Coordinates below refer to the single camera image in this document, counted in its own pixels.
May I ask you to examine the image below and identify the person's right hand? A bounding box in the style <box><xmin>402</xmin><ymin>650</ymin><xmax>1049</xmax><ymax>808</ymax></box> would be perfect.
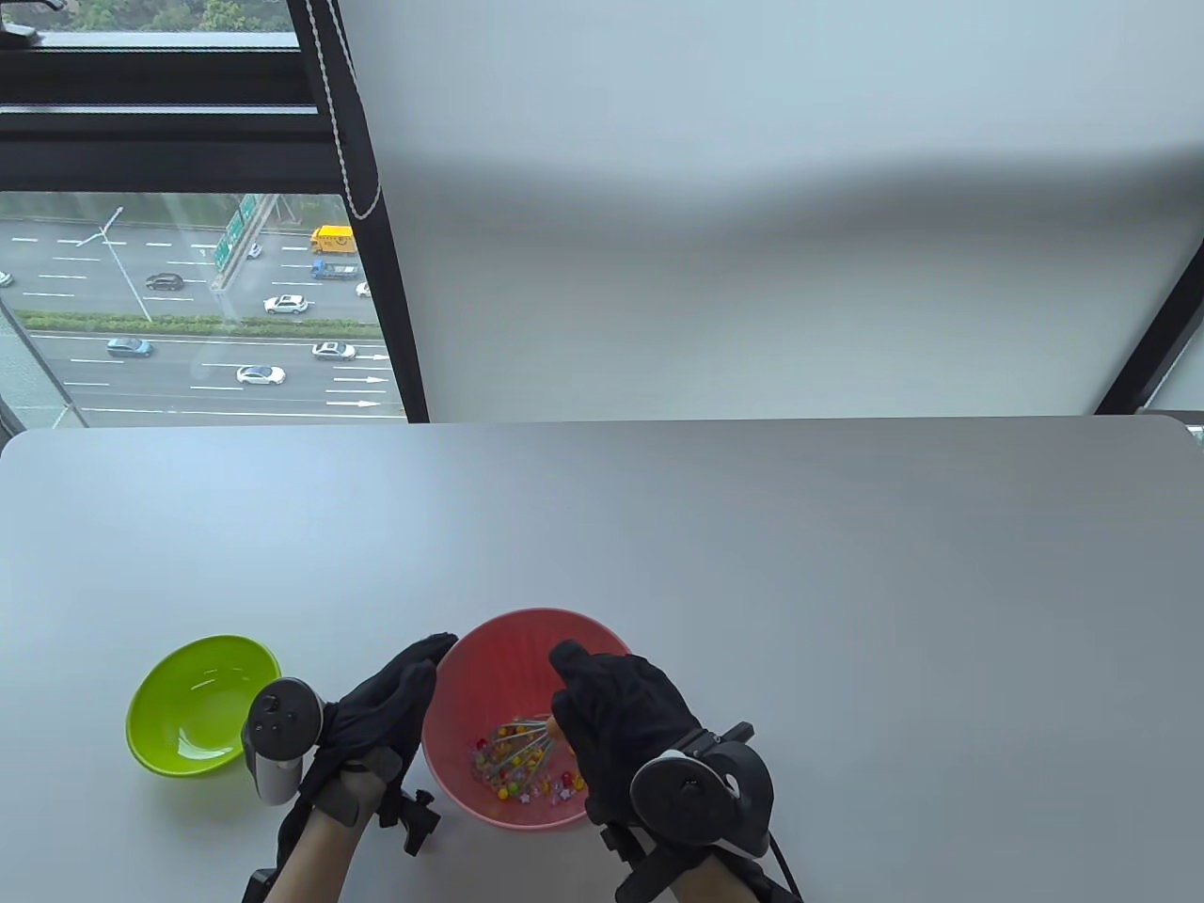
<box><xmin>549</xmin><ymin>641</ymin><xmax>706</xmax><ymax>829</ymax></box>

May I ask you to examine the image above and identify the person's left hand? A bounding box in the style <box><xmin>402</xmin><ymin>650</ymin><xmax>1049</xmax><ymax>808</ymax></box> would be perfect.
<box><xmin>277</xmin><ymin>632</ymin><xmax>460</xmax><ymax>848</ymax></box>

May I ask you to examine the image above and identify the teal whisk with wooden handle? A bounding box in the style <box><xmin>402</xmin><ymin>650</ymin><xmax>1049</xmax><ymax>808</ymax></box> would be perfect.
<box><xmin>480</xmin><ymin>717</ymin><xmax>565</xmax><ymax>782</ymax></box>

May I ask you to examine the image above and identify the pile of plastic decorations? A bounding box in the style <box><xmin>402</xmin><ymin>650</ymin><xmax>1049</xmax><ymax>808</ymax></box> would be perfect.
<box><xmin>472</xmin><ymin>720</ymin><xmax>588</xmax><ymax>804</ymax></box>

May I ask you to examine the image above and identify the pink salad bowl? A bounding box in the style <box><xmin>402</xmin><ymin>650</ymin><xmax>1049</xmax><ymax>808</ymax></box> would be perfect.
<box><xmin>420</xmin><ymin>608</ymin><xmax>633</xmax><ymax>831</ymax></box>

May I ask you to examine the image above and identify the small green plastic bowl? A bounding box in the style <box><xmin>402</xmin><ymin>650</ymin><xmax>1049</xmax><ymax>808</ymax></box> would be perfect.
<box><xmin>126</xmin><ymin>635</ymin><xmax>281</xmax><ymax>778</ymax></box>

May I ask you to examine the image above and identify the person's left forearm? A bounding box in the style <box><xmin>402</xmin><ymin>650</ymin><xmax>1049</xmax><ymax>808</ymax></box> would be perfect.
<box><xmin>252</xmin><ymin>804</ymin><xmax>363</xmax><ymax>903</ymax></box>

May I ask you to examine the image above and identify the person's right forearm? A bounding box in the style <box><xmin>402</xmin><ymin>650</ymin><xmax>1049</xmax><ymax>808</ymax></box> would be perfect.
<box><xmin>673</xmin><ymin>856</ymin><xmax>753</xmax><ymax>903</ymax></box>

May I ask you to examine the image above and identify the left wrist tracking controller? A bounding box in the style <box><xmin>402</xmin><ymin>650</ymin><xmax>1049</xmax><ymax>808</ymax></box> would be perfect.
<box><xmin>241</xmin><ymin>677</ymin><xmax>324</xmax><ymax>804</ymax></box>

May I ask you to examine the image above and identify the wrist tracking controller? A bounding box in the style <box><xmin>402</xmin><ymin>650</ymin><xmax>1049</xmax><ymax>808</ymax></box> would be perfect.
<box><xmin>616</xmin><ymin>721</ymin><xmax>775</xmax><ymax>902</ymax></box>
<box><xmin>241</xmin><ymin>677</ymin><xmax>324</xmax><ymax>804</ymax></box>

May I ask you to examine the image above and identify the right wrist tracking controller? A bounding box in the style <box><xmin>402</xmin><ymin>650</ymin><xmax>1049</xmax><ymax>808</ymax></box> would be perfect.
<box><xmin>616</xmin><ymin>721</ymin><xmax>775</xmax><ymax>902</ymax></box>

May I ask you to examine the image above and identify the white roller blind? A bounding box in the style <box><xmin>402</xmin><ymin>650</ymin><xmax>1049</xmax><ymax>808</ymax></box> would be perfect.
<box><xmin>339</xmin><ymin>0</ymin><xmax>1204</xmax><ymax>424</ymax></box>

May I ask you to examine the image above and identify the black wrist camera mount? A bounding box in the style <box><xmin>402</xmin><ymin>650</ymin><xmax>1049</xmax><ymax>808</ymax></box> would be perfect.
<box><xmin>376</xmin><ymin>788</ymin><xmax>441</xmax><ymax>855</ymax></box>

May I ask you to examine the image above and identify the black cable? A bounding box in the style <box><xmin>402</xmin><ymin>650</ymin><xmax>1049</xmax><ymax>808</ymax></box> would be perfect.
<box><xmin>767</xmin><ymin>830</ymin><xmax>805</xmax><ymax>903</ymax></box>

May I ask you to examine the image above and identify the white beaded blind cord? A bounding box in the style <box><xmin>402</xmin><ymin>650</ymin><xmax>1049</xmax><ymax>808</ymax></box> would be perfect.
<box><xmin>309</xmin><ymin>0</ymin><xmax>385</xmax><ymax>222</ymax></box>

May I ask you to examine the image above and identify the black window frame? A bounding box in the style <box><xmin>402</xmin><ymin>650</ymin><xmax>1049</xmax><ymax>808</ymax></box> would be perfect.
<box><xmin>0</xmin><ymin>0</ymin><xmax>434</xmax><ymax>429</ymax></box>

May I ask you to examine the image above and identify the black slanted window post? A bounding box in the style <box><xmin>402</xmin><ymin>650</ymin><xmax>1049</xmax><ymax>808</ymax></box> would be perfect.
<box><xmin>1096</xmin><ymin>273</ymin><xmax>1204</xmax><ymax>415</ymax></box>

